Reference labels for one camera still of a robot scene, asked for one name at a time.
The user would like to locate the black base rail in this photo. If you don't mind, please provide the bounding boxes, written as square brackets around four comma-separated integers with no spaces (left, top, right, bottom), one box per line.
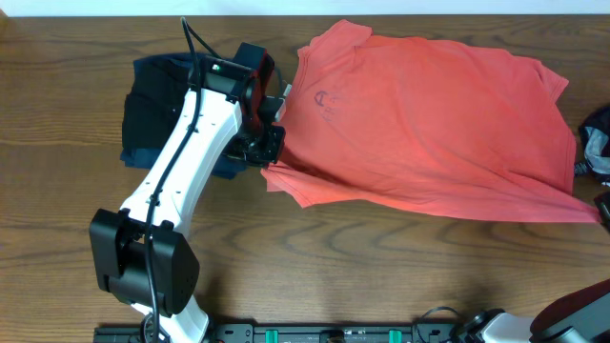
[92,321,573,343]

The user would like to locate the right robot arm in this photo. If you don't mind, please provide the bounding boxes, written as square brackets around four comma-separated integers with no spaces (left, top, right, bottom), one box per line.
[448,280,609,342]

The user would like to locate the navy blue folded garment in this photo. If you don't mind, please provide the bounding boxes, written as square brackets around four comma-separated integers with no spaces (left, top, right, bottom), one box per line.
[119,51,249,180]

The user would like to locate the black patterned garment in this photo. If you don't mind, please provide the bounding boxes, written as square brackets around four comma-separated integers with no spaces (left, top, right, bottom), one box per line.
[574,105,609,187]

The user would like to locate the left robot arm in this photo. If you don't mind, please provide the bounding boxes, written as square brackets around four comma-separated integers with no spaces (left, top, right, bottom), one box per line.
[89,43,285,342]

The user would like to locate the red t-shirt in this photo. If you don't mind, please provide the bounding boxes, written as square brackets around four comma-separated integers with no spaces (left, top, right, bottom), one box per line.
[263,20,599,223]

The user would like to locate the black folded polo shirt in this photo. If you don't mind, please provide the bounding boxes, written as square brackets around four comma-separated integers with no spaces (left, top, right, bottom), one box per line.
[121,57,196,151]

